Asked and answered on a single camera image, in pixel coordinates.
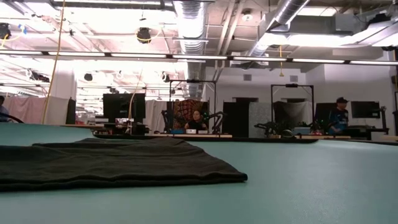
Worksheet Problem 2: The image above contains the black towel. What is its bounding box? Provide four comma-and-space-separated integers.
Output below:
0, 136, 249, 192

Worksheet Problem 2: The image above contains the person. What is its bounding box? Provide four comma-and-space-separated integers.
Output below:
184, 110, 209, 131
0, 95, 11, 123
328, 96, 351, 135

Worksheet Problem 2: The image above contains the patterned red tapestry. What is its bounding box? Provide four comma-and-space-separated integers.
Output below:
172, 98, 208, 130

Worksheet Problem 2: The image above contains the distant wooden table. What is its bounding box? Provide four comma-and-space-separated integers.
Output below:
154, 133, 233, 139
60, 124, 105, 128
267, 134, 352, 140

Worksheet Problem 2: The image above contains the black partition panel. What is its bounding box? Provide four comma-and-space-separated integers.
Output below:
222, 97, 250, 138

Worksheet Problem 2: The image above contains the white curtain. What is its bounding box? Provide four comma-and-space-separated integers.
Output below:
144, 99, 170, 134

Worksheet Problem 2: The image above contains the grey partition panel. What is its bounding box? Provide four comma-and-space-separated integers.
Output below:
248, 102, 274, 138

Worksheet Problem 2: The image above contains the black ceiling device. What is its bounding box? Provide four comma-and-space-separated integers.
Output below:
0, 22, 12, 40
136, 27, 153, 44

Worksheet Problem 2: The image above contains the green table mat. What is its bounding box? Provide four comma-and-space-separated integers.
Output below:
0, 123, 398, 224

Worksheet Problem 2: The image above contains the narrow black panel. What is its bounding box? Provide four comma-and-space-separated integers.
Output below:
66, 98, 77, 125

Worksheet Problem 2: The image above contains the black desk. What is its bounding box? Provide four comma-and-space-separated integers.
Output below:
341, 124, 390, 141

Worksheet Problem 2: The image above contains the pale curtain divider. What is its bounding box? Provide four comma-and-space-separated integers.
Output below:
0, 95, 70, 127

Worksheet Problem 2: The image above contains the black metal frame stand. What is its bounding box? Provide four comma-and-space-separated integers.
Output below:
169, 79, 218, 134
270, 83, 315, 138

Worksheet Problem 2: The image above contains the silver round air duct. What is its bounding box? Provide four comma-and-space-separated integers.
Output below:
248, 0, 312, 57
172, 0, 208, 100

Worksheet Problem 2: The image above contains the yellow hanging cord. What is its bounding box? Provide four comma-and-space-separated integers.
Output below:
279, 45, 285, 78

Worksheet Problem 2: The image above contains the grey ceiling duct box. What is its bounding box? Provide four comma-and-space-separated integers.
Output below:
334, 14, 365, 35

